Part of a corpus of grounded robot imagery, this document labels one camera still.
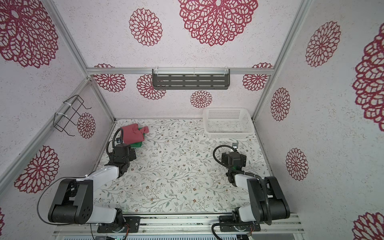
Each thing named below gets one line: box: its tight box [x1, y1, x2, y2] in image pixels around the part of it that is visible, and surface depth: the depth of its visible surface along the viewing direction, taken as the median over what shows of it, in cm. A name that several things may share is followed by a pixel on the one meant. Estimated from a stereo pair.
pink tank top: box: [121, 123, 149, 144], surface depth 107 cm
